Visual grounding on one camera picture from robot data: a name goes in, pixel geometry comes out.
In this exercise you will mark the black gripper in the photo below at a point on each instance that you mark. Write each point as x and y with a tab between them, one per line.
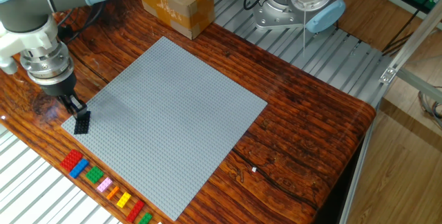
58	89

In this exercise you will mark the black Lego plate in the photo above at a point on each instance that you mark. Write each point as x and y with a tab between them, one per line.
82	126

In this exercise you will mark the wide red Lego plate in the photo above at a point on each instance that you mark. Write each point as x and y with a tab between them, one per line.
71	160

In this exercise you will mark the blue Lego plate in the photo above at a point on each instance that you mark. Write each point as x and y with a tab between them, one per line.
79	168

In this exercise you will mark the green square Lego plate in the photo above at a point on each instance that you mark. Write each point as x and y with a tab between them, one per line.
94	174

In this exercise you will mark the pink Lego brick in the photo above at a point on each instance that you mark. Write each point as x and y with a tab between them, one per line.
104	184

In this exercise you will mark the thin orange Lego brick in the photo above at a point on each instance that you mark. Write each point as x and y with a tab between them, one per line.
113	193

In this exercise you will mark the grey Lego baseplate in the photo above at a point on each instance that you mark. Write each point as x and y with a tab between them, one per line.
165	130

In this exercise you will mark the yellow Lego brick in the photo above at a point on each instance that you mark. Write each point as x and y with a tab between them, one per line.
123	200

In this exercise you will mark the long red Lego plate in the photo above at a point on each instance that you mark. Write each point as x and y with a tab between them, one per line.
135	211

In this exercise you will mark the small green Lego brick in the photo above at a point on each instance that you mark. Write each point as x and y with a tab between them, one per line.
145	218

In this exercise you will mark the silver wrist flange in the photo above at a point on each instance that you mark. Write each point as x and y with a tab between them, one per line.
48	66

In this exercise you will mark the taped cardboard box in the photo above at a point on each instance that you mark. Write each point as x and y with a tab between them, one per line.
176	6

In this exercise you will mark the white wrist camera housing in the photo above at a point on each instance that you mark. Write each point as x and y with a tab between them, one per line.
24	40

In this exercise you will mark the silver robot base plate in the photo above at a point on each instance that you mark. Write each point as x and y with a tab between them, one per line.
276	18

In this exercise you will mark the silver corner bracket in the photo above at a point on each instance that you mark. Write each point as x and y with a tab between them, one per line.
387	76

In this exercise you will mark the slanted metal frame beam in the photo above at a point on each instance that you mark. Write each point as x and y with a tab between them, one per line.
411	40

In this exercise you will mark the grey aluminium frame beam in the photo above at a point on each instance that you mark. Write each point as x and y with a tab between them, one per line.
421	84

